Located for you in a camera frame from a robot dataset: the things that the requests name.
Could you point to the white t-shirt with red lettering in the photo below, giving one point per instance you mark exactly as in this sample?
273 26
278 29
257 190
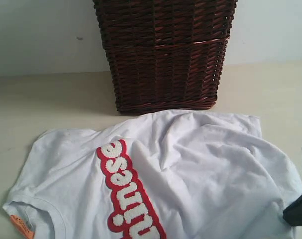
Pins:
168 175

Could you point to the dark brown wicker basket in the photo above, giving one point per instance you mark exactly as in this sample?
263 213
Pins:
165 54

